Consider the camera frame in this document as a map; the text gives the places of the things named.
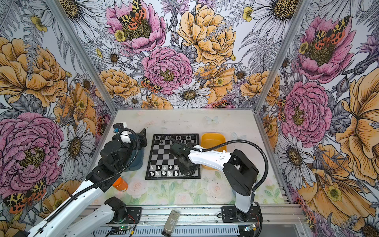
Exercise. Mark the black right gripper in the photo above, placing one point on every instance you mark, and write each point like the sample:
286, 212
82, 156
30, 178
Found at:
185, 172

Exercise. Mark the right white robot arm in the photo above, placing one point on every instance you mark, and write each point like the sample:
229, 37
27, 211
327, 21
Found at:
239, 170

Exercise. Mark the black and white chessboard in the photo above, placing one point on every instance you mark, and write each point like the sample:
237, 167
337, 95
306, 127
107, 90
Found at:
160, 156

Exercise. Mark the orange pill bottle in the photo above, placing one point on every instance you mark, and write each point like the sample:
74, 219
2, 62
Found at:
120, 184

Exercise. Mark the silver usb hub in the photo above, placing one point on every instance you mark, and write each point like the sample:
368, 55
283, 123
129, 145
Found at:
171, 223

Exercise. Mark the yellow plastic tray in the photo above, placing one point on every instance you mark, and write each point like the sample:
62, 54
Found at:
209, 140

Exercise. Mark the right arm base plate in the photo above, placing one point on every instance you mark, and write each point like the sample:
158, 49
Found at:
241, 214

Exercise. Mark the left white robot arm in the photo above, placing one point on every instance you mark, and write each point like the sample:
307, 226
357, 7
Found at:
117, 156

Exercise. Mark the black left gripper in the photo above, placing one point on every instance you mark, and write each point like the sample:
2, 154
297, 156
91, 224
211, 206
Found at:
142, 135

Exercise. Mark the teal plastic bin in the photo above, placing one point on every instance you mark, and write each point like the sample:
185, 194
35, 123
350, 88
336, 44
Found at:
135, 158

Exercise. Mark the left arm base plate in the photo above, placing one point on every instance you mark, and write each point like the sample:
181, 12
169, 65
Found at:
127, 215

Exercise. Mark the aluminium front rail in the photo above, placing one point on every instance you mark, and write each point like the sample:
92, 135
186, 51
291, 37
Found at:
274, 214

